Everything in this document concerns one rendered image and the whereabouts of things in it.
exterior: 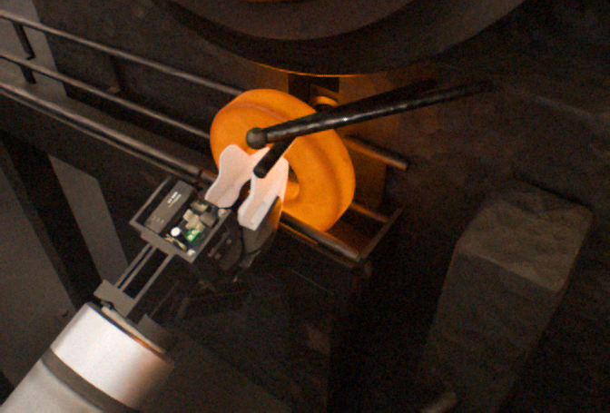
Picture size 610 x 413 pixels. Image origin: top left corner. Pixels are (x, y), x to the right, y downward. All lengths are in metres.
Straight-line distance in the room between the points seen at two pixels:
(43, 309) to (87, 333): 1.00
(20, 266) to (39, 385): 1.10
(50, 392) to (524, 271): 0.35
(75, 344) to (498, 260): 0.32
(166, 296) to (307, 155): 0.17
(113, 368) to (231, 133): 0.24
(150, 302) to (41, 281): 1.06
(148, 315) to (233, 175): 0.15
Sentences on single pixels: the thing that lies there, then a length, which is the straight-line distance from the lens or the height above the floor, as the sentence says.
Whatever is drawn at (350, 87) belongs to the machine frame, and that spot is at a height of 0.82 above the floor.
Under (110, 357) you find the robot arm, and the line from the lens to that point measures 0.45.
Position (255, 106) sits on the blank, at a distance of 0.50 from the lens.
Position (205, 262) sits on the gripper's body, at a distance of 0.45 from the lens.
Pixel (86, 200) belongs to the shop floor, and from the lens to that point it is 1.65.
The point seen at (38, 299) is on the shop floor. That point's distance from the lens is 1.47.
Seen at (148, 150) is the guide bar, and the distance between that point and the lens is 0.64.
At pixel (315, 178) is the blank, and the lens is 0.50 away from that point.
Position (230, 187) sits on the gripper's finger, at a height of 0.74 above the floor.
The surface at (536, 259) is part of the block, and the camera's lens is 0.42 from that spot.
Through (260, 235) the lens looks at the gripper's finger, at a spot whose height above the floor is 0.73.
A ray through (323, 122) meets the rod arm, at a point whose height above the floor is 0.90.
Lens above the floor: 1.11
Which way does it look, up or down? 44 degrees down
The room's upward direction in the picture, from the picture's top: straight up
